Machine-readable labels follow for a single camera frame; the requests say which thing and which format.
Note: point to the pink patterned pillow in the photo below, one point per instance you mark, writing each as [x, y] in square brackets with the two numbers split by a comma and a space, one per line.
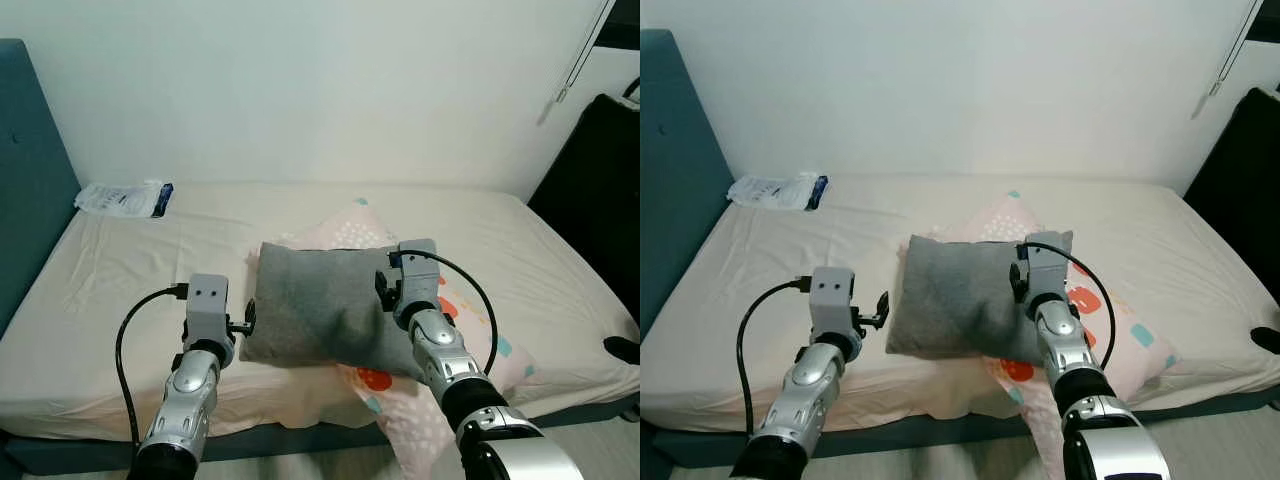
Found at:
[345, 225]
[1000, 215]

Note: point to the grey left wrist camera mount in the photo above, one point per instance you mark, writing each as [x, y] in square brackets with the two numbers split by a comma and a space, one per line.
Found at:
[832, 295]
[207, 305]

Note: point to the dark window frame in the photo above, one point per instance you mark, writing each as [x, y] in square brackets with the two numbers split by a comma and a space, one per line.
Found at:
[1265, 18]
[625, 20]

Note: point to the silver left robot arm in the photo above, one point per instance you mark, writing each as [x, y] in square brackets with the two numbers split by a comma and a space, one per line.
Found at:
[810, 390]
[190, 400]

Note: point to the white plastic wipes packet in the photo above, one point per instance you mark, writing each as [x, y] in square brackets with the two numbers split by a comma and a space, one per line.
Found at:
[775, 190]
[120, 198]

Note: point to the teal upholstered headboard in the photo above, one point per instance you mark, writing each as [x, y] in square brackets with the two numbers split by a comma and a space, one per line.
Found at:
[30, 150]
[680, 150]

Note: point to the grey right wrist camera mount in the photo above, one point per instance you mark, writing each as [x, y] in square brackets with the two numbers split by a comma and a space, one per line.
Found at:
[1048, 270]
[420, 280]

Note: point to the white blind wand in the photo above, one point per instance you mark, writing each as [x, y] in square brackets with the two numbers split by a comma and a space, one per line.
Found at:
[1237, 45]
[586, 50]

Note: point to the mattress with beige sheet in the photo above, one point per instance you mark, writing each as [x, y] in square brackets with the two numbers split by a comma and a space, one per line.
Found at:
[800, 240]
[150, 250]

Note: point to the small black object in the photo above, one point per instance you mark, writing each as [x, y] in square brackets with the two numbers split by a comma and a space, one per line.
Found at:
[622, 350]
[1266, 340]

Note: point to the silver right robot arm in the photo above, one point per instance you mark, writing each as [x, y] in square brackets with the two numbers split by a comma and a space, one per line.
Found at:
[445, 360]
[1065, 350]

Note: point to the grey pillow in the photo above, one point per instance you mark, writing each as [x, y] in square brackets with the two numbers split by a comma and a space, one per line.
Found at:
[950, 290]
[310, 300]

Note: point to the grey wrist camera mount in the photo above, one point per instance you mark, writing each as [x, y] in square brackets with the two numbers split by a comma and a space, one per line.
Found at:
[1048, 270]
[832, 295]
[207, 305]
[420, 280]

